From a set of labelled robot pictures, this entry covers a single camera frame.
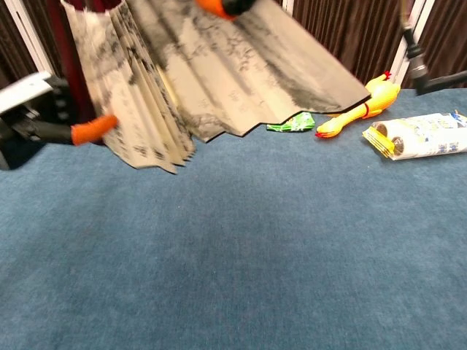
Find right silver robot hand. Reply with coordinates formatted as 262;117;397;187
195;0;256;21

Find red ribbed paper folding fan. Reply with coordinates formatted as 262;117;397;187
46;0;373;176

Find blue felt table cover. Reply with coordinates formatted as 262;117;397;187
0;88;467;350

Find yellow rubber chicken toy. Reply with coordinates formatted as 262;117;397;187
315;71;402;139

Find green orange snack bag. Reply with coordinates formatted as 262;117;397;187
266;112;316;133

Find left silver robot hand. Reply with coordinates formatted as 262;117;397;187
0;71;119;171

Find brown pleated curtain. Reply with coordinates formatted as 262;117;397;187
0;0;467;90

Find white yellow snack bag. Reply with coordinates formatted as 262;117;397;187
362;112;467;162

